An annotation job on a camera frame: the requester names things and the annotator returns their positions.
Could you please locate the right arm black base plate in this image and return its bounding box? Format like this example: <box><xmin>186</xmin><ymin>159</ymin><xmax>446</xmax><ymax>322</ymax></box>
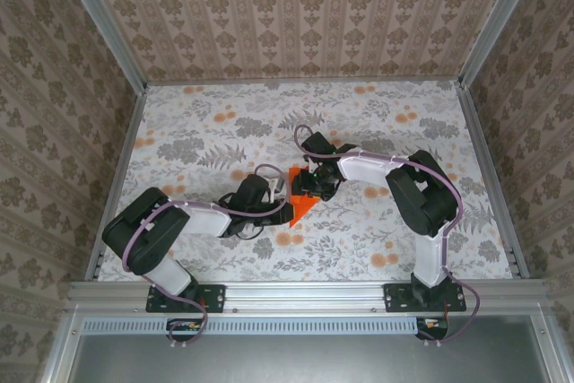
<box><xmin>384</xmin><ymin>282</ymin><xmax>467</xmax><ymax>314</ymax></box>

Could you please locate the orange square paper sheet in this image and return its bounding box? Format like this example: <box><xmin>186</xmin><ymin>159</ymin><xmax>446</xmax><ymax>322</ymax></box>
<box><xmin>286</xmin><ymin>166</ymin><xmax>328</xmax><ymax>229</ymax></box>

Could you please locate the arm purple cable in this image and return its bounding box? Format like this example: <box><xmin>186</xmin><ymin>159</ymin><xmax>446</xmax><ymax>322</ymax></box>
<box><xmin>293</xmin><ymin>125</ymin><xmax>483</xmax><ymax>349</ymax></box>
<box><xmin>121</xmin><ymin>162</ymin><xmax>297</xmax><ymax>351</ymax></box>

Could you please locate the black connector board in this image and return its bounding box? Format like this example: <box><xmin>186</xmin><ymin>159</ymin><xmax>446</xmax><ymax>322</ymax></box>
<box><xmin>415</xmin><ymin>315</ymin><xmax>450</xmax><ymax>341</ymax></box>
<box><xmin>166</xmin><ymin>318</ymin><xmax>204</xmax><ymax>342</ymax></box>

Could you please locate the floral patterned table cover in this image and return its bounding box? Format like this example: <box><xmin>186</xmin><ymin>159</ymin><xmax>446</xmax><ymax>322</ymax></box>
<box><xmin>96</xmin><ymin>80</ymin><xmax>517</xmax><ymax>283</ymax></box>

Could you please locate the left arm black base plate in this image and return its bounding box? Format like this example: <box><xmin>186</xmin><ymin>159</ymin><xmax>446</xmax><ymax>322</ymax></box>
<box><xmin>145</xmin><ymin>283</ymin><xmax>226</xmax><ymax>315</ymax></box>

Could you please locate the aluminium mounting rail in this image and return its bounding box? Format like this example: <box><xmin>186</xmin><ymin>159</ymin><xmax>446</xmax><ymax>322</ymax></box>
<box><xmin>66</xmin><ymin>279</ymin><xmax>549</xmax><ymax>312</ymax></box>

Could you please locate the aluminium side rail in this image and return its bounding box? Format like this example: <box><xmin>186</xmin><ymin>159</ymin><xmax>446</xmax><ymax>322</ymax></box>
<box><xmin>459</xmin><ymin>82</ymin><xmax>531</xmax><ymax>280</ymax></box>
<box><xmin>83</xmin><ymin>84</ymin><xmax>149</xmax><ymax>283</ymax></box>

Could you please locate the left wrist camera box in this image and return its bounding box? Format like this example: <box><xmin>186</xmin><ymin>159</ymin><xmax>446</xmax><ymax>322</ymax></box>
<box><xmin>267</xmin><ymin>176</ymin><xmax>287</xmax><ymax>200</ymax></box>

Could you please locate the slotted grey cable duct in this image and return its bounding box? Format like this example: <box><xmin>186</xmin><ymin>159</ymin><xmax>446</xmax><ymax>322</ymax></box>
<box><xmin>83</xmin><ymin>318</ymin><xmax>425</xmax><ymax>335</ymax></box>

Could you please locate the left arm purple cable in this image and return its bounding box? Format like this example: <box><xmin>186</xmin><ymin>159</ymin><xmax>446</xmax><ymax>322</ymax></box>
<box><xmin>121</xmin><ymin>162</ymin><xmax>297</xmax><ymax>351</ymax></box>

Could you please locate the grey metal panel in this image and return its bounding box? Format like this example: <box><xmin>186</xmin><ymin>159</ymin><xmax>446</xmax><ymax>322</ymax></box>
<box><xmin>39</xmin><ymin>315</ymin><xmax>574</xmax><ymax>383</ymax></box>

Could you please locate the aluminium frame post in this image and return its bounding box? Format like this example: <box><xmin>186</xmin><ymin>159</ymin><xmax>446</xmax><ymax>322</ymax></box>
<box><xmin>457</xmin><ymin>0</ymin><xmax>546</xmax><ymax>88</ymax></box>
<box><xmin>49</xmin><ymin>0</ymin><xmax>149</xmax><ymax>91</ymax></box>

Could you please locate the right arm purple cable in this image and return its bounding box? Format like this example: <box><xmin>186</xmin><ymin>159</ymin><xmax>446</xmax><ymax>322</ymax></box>
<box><xmin>293</xmin><ymin>125</ymin><xmax>483</xmax><ymax>349</ymax></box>

